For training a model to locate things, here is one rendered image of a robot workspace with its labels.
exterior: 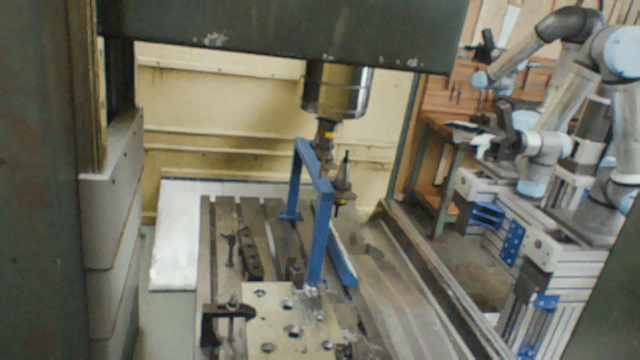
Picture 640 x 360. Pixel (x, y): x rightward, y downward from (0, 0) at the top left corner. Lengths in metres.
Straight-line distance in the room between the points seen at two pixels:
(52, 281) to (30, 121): 0.25
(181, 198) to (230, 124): 0.39
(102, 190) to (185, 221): 1.22
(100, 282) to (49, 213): 0.24
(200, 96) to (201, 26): 1.21
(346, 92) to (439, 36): 0.21
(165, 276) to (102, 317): 0.92
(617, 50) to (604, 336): 0.69
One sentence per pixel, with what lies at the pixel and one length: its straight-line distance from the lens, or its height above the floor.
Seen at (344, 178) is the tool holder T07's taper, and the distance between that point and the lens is 1.36.
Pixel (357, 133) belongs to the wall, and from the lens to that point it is 2.21.
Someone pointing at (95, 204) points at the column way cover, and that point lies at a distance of 0.86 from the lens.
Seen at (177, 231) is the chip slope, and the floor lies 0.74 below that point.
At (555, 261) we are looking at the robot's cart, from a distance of 1.66.
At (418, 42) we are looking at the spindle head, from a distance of 0.95.
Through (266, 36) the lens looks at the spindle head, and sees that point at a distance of 0.88.
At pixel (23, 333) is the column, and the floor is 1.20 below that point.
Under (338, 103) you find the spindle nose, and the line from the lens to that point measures 0.97.
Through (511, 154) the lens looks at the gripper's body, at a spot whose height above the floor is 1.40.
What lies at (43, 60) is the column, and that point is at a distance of 0.69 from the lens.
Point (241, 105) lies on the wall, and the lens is 2.07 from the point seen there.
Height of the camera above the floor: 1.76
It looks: 24 degrees down
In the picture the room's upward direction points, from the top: 9 degrees clockwise
